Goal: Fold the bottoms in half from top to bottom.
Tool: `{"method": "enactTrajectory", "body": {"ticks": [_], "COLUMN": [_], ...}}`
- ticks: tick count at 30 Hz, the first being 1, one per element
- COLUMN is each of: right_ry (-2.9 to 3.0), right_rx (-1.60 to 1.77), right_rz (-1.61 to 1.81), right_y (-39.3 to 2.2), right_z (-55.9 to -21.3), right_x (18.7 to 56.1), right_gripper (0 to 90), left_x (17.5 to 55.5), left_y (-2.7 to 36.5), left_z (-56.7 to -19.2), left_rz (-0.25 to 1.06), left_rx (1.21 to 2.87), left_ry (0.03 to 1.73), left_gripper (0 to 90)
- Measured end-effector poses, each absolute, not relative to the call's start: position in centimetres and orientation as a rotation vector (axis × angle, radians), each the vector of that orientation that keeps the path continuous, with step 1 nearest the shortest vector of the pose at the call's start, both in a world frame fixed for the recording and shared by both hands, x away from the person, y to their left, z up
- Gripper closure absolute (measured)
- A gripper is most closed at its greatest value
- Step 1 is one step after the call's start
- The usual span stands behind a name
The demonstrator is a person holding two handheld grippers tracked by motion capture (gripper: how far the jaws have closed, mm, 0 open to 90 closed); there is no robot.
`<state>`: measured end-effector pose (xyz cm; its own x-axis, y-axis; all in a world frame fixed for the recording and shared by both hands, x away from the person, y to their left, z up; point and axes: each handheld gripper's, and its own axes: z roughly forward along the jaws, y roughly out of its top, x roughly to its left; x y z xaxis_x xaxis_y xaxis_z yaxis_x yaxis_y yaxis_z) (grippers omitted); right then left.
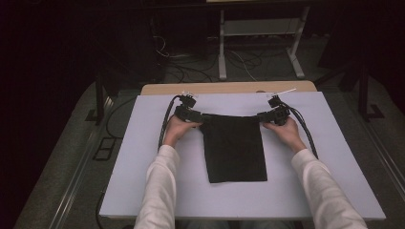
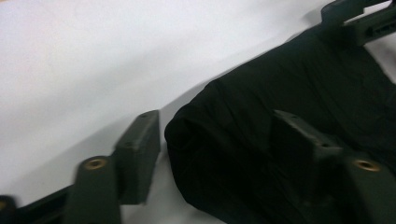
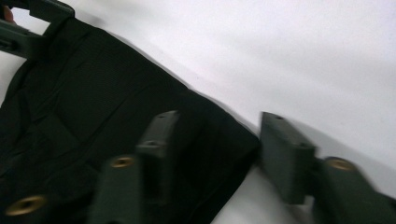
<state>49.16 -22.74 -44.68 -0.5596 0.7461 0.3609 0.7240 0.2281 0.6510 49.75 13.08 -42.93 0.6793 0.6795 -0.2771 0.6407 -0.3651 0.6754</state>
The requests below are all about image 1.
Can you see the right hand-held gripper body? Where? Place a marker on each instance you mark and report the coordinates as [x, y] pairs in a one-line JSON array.
[[277, 113]]

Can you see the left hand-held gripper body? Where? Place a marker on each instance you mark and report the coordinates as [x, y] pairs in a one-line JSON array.
[[187, 111]]

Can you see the black pants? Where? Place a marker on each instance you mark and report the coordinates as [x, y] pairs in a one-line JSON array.
[[234, 149]]

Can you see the person's left hand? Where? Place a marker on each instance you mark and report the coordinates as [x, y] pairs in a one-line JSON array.
[[176, 130]]

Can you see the person's right hand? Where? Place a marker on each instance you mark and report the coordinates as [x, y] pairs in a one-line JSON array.
[[288, 133]]

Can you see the wooden table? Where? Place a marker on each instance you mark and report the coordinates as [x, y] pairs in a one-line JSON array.
[[223, 87]]

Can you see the white board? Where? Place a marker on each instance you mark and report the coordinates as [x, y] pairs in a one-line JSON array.
[[143, 143]]

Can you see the black metal stand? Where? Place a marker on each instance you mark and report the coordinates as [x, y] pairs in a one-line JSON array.
[[99, 98], [363, 95]]

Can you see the white metal stand frame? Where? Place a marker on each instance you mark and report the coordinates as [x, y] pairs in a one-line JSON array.
[[222, 47]]

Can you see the metal floor rail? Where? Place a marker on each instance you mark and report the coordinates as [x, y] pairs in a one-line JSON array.
[[385, 159], [76, 184]]

